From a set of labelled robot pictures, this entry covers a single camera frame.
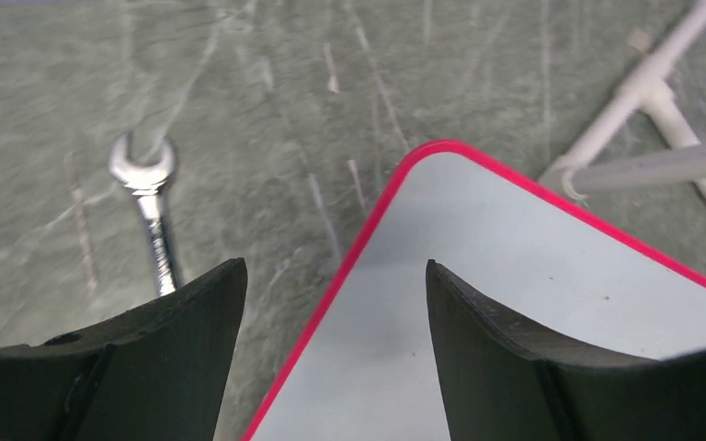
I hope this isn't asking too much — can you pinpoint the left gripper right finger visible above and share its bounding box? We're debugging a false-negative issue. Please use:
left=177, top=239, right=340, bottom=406
left=426, top=261, right=706, bottom=440

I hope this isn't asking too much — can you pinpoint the red framed whiteboard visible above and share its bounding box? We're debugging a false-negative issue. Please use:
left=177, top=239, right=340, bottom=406
left=244, top=140, right=706, bottom=440

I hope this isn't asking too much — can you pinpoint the silver open-end wrench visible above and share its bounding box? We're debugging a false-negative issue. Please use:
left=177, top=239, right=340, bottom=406
left=108, top=132, right=182, bottom=297

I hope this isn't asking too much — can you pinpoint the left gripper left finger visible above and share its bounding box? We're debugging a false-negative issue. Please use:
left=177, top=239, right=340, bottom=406
left=0, top=258, right=248, bottom=440

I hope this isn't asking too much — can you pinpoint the white PVC pipe frame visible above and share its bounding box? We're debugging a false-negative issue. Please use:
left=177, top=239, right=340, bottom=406
left=538, top=1, right=706, bottom=201

